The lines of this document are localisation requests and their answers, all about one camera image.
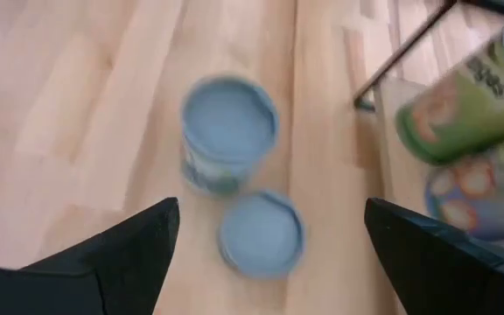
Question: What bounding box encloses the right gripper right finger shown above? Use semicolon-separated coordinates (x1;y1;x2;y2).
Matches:
364;197;504;315

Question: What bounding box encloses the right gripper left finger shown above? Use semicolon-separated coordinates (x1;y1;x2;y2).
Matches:
0;197;180;315

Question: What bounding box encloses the blue peaches can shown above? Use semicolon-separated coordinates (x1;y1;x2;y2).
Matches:
423;135;504;253

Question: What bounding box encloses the green oranges can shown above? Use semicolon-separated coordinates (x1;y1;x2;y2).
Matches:
394;17;504;166

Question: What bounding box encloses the red striped tomato can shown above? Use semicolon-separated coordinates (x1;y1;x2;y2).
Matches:
216;188;306;280

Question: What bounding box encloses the white teal vegetables can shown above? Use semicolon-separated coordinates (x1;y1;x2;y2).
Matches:
179;73;280;197

